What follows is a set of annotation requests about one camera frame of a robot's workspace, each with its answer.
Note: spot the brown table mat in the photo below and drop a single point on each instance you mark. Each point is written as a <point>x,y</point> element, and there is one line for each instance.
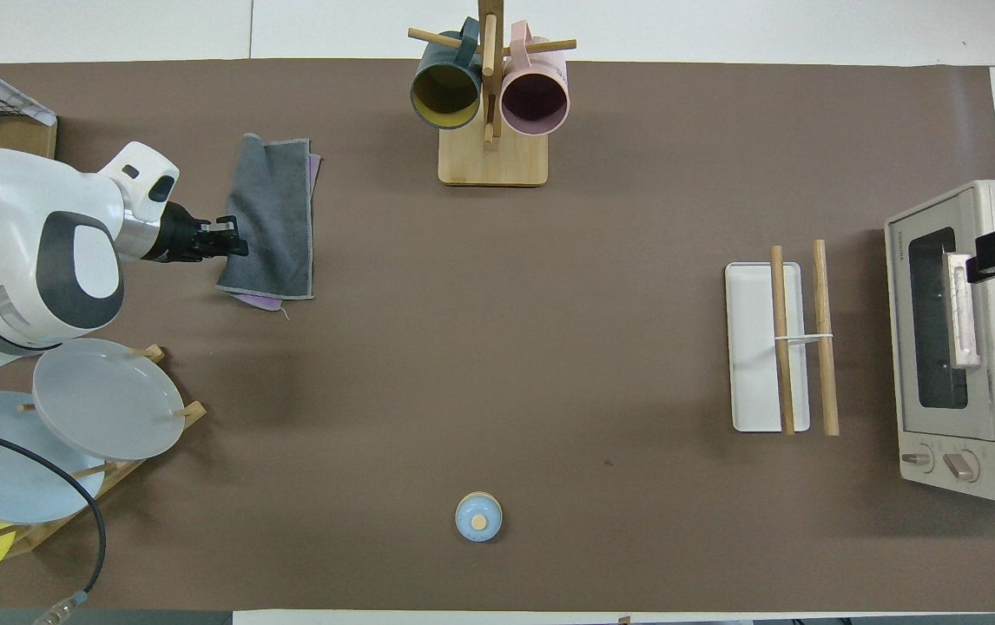
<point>463,347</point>

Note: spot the cream toaster oven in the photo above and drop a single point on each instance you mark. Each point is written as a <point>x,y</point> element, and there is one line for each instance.
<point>940,434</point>

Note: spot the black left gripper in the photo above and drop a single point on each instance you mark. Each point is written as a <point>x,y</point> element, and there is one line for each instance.
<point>181,236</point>

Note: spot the white marbled panel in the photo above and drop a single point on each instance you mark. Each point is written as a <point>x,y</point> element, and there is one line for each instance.
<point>11,94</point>

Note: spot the dark teal mug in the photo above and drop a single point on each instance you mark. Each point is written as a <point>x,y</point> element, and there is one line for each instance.
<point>445,91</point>

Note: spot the light blue plate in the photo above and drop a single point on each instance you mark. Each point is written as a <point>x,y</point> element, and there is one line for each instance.
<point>20,469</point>

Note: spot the white rectangular tray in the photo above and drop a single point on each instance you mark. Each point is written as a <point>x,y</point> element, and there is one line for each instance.
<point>754,347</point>

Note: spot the purple and grey towel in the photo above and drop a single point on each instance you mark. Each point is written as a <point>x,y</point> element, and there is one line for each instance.
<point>276,217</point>

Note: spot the grey plate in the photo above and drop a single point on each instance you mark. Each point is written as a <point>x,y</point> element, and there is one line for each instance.
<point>107,399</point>

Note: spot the wooden plate rack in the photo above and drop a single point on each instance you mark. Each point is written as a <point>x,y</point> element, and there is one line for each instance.
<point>115,473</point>

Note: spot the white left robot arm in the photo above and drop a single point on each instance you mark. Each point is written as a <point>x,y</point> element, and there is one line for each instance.
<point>20,226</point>

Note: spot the wooden mug tree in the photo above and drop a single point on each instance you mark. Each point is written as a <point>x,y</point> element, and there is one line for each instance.
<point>493,161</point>

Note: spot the pink mug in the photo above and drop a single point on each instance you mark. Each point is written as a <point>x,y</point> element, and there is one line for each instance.
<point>535,100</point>

